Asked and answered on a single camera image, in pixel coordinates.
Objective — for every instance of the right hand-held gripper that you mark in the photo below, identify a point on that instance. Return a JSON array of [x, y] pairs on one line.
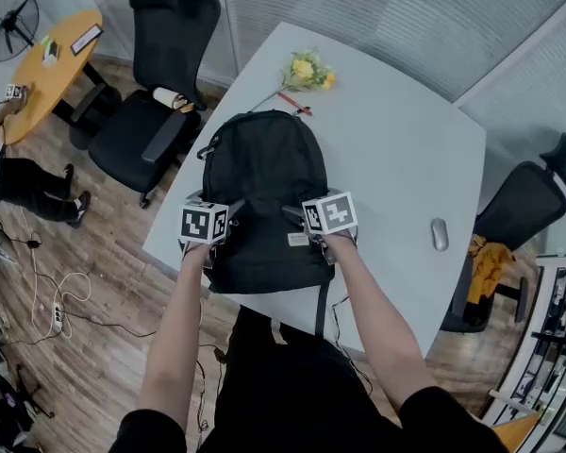
[[332, 213]]

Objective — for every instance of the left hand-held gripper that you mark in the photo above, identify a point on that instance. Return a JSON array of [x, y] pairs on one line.
[[203, 222]]

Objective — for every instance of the black backpack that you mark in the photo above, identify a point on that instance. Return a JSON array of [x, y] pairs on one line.
[[264, 168]]

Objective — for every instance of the person's left forearm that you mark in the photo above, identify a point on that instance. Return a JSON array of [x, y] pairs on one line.
[[179, 328]]

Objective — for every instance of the person's right forearm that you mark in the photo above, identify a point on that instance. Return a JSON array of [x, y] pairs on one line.
[[382, 328]]

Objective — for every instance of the red pen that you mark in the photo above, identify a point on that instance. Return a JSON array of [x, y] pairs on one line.
[[293, 103]]

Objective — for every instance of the grey table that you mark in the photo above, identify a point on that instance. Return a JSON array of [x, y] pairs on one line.
[[396, 149]]

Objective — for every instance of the white paper roll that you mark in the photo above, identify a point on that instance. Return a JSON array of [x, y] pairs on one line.
[[166, 97]]

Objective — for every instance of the yellow flower bouquet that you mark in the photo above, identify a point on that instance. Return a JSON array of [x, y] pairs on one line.
[[306, 70]]

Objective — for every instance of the grey computer mouse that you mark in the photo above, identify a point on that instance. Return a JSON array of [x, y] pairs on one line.
[[439, 234]]

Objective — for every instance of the person's black clothing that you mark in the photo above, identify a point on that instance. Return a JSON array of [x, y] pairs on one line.
[[292, 394]]

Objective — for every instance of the black office chair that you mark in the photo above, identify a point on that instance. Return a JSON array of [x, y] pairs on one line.
[[528, 201], [170, 40]]

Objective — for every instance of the yellow cloth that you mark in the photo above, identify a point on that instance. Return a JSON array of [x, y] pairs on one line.
[[488, 267]]

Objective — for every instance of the white power strip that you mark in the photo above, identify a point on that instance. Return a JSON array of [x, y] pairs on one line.
[[57, 318]]

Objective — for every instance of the round wooden table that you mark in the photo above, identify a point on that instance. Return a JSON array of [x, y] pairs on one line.
[[52, 83]]

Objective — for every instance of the black framed sign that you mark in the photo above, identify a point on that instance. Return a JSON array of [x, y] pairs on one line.
[[86, 39]]

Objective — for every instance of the white and green box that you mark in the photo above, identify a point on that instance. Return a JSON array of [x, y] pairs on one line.
[[50, 52]]

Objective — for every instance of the black tripod stand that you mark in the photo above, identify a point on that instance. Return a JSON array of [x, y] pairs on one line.
[[26, 394]]

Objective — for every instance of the white metal shelf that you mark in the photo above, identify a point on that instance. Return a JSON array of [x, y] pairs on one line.
[[547, 347]]

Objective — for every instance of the black standing fan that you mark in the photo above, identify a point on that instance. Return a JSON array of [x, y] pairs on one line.
[[7, 24]]

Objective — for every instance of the wooden board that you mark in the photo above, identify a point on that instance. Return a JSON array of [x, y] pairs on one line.
[[516, 434]]

